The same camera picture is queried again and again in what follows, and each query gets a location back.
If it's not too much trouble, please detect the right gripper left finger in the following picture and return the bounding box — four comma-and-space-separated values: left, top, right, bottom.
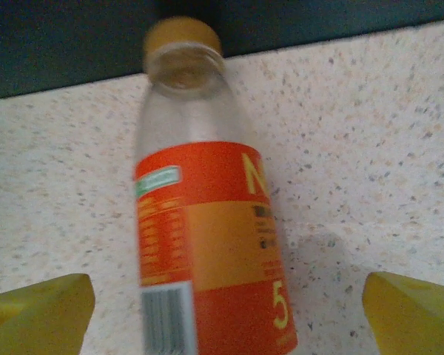
0, 273, 96, 355

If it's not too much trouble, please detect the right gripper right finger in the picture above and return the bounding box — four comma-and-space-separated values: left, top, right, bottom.
362, 271, 444, 355

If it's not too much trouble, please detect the orange label bottle yellow cap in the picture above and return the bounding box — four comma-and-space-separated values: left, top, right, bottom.
132, 16, 300, 355

